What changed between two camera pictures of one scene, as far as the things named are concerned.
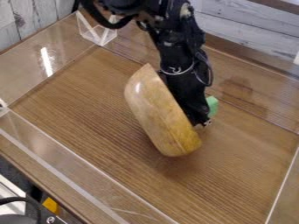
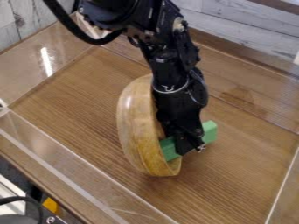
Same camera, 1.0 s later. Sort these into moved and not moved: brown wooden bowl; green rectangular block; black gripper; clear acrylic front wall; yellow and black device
Moved: brown wooden bowl; green rectangular block; black gripper
Not moved: yellow and black device; clear acrylic front wall
